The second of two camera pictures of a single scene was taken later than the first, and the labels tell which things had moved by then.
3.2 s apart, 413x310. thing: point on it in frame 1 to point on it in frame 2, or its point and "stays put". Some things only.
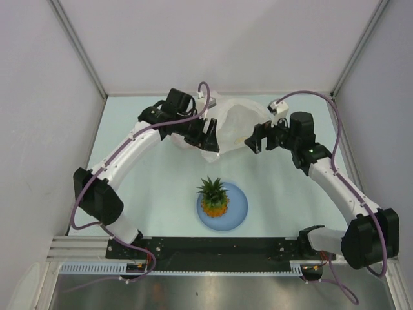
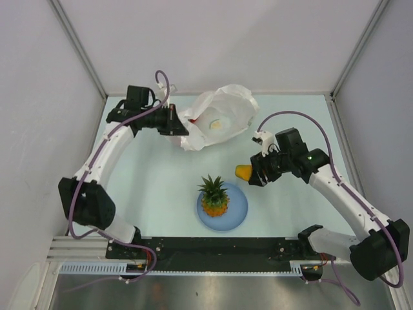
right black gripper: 261,132 to 260,170
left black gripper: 206,141 to 172,125
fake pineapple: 214,200 stays put
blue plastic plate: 235,214 stays put
